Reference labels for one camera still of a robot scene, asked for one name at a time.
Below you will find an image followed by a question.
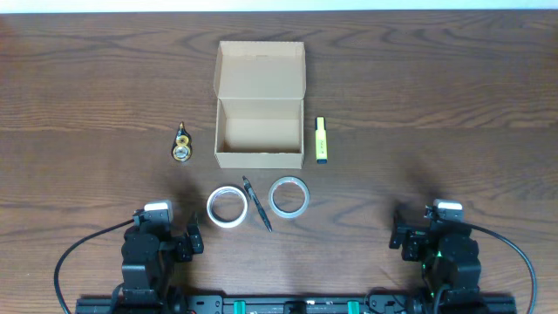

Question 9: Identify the white tape roll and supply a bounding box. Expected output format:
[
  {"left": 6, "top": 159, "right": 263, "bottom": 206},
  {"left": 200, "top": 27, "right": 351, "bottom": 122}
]
[{"left": 206, "top": 186, "right": 248, "bottom": 229}]

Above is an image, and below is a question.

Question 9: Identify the black pen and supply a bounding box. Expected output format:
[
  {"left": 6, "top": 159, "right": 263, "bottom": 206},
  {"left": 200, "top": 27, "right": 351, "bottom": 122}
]
[{"left": 242, "top": 176, "right": 273, "bottom": 232}]

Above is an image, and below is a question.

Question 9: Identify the black yellow correction tape dispenser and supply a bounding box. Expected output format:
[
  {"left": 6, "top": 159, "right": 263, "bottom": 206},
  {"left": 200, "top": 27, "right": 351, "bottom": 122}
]
[{"left": 171, "top": 122, "right": 192, "bottom": 162}]

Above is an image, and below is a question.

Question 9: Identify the clear tape roll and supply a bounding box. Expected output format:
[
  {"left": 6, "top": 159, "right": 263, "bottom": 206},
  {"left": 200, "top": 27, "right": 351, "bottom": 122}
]
[{"left": 269, "top": 176, "right": 310, "bottom": 219}]

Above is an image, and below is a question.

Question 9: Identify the yellow highlighter marker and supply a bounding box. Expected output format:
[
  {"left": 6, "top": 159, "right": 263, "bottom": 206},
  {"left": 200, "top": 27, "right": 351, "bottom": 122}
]
[{"left": 315, "top": 116, "right": 328, "bottom": 164}]

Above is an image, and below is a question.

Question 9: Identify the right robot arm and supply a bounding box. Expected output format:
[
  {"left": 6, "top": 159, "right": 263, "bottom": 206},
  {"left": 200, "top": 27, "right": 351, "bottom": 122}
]
[{"left": 389, "top": 208, "right": 481, "bottom": 307}]

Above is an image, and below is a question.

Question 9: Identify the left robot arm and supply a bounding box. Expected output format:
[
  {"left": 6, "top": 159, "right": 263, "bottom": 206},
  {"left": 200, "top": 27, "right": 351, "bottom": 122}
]
[{"left": 121, "top": 209, "right": 204, "bottom": 312}]

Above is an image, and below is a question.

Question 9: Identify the open cardboard box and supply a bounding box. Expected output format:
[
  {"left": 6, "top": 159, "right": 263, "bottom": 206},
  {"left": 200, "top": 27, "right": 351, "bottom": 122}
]
[{"left": 214, "top": 41, "right": 306, "bottom": 169}]

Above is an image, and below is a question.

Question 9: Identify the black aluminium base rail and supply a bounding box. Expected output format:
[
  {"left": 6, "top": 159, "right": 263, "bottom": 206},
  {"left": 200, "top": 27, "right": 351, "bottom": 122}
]
[{"left": 75, "top": 293, "right": 517, "bottom": 314}]

